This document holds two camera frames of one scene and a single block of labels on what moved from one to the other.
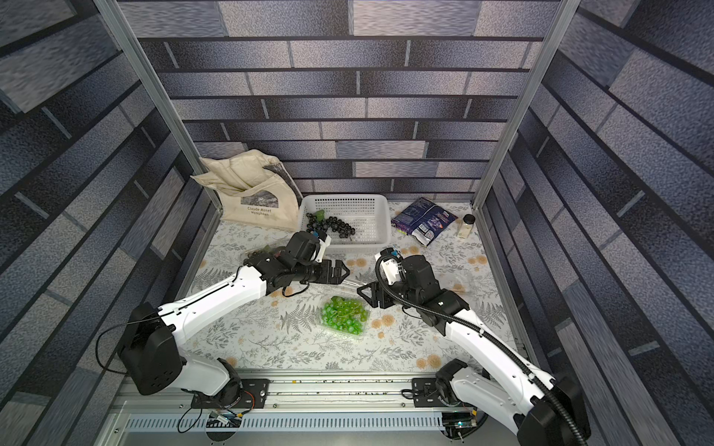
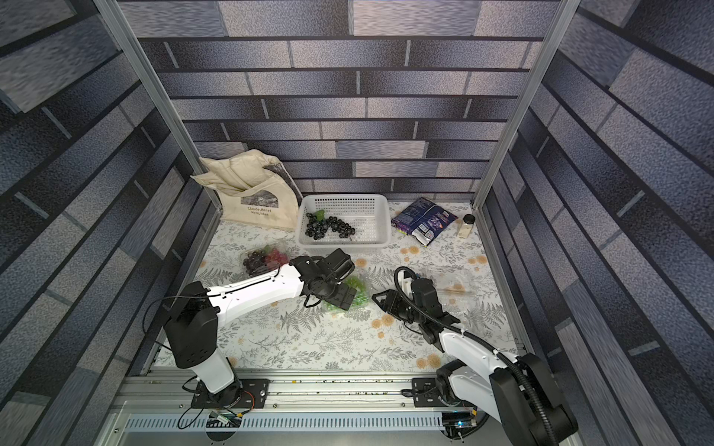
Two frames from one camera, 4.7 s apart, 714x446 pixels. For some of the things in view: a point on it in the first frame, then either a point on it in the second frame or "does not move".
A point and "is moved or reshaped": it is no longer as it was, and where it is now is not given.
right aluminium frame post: x=565 y=9 does not move
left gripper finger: x=324 y=274 -> x=342 y=296
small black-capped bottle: x=466 y=226 does not move
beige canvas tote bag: x=252 y=187 does not move
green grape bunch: x=350 y=315 is moved or reshaped
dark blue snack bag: x=424 y=219 does not move
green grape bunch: x=344 y=316 is moved or reshaped
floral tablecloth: x=326 y=326 does not move
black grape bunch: x=342 y=229 does not move
